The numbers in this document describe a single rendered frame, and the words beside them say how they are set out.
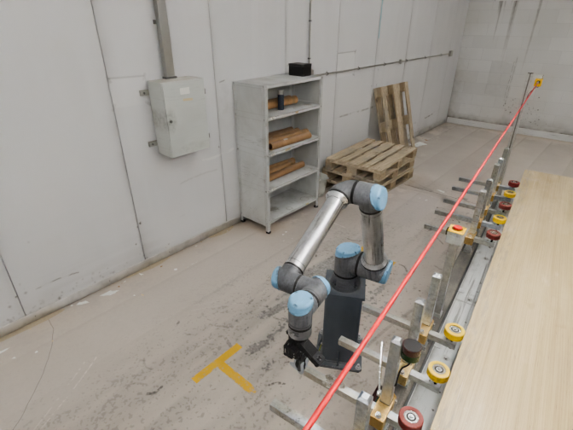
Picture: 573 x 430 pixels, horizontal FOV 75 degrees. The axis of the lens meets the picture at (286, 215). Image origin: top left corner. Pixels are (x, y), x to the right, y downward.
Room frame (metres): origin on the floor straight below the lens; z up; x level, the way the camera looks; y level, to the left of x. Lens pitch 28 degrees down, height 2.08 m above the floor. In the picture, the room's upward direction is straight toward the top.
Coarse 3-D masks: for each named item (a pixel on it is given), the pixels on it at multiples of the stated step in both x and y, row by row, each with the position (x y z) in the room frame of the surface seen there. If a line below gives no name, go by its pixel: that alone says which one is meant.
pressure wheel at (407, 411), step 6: (402, 408) 0.83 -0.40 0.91; (408, 408) 0.83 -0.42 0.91; (414, 408) 0.83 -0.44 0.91; (402, 414) 0.80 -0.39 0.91; (408, 414) 0.81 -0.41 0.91; (414, 414) 0.81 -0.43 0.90; (420, 414) 0.80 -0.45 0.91; (402, 420) 0.78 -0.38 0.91; (408, 420) 0.78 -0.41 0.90; (414, 420) 0.79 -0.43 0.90; (420, 420) 0.78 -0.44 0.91; (402, 426) 0.77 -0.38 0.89; (408, 426) 0.76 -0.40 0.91; (414, 426) 0.76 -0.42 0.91; (420, 426) 0.76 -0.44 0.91
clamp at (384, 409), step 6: (378, 402) 0.87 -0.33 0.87; (396, 402) 0.89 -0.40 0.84; (378, 408) 0.85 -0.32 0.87; (384, 408) 0.85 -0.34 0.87; (390, 408) 0.85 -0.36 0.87; (372, 414) 0.83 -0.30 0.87; (384, 414) 0.83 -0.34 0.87; (372, 420) 0.82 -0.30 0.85; (378, 420) 0.81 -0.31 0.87; (384, 420) 0.81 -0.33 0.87; (372, 426) 0.82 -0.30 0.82; (378, 426) 0.81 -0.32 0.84; (384, 426) 0.81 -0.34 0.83
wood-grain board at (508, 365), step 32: (544, 192) 2.64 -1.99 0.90; (512, 224) 2.12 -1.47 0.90; (544, 224) 2.12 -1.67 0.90; (512, 256) 1.76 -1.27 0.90; (544, 256) 1.76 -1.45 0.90; (512, 288) 1.47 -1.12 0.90; (544, 288) 1.47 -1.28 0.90; (480, 320) 1.25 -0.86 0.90; (512, 320) 1.25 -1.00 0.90; (544, 320) 1.25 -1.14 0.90; (480, 352) 1.07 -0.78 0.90; (512, 352) 1.07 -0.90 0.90; (544, 352) 1.07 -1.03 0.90; (448, 384) 0.93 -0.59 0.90; (480, 384) 0.93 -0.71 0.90; (512, 384) 0.93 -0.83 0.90; (544, 384) 0.93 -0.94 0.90; (448, 416) 0.80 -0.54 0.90; (480, 416) 0.80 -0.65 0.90; (512, 416) 0.80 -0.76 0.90; (544, 416) 0.80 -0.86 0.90
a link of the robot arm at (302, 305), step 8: (296, 296) 1.06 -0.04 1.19; (304, 296) 1.06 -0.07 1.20; (312, 296) 1.08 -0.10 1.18; (288, 304) 1.04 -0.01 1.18; (296, 304) 1.02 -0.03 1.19; (304, 304) 1.02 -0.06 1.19; (312, 304) 1.04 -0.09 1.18; (288, 312) 1.04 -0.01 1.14; (296, 312) 1.01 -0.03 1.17; (304, 312) 1.01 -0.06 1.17; (312, 312) 1.04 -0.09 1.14; (288, 320) 1.04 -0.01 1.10; (296, 320) 1.01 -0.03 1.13; (304, 320) 1.01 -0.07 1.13; (296, 328) 1.01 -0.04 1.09; (304, 328) 1.01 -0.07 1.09
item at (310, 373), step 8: (312, 368) 1.03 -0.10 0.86; (312, 376) 1.00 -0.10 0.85; (320, 376) 0.99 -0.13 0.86; (320, 384) 0.98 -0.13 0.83; (336, 392) 0.94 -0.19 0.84; (344, 392) 0.92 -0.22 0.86; (352, 392) 0.92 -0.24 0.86; (352, 400) 0.90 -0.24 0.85; (392, 416) 0.83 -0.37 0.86; (392, 424) 0.81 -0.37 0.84
